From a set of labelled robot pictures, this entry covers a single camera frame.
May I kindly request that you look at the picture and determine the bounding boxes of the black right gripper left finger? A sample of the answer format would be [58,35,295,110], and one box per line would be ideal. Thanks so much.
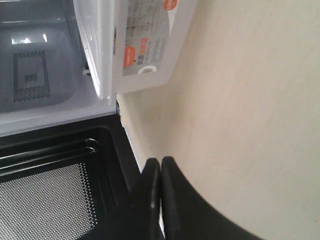
[98,158,160,240]

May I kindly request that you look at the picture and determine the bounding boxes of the white Midea microwave body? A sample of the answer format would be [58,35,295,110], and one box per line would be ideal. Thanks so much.
[0,0,116,136]

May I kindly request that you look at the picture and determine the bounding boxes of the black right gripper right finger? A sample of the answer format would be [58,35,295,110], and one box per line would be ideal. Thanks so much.
[161,156,259,240]

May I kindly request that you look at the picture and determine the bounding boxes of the white microwave door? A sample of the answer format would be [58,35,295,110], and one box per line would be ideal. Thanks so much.
[0,114,140,240]

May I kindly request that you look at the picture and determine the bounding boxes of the white plastic food container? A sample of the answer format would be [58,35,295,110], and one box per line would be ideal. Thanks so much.
[73,0,197,101]

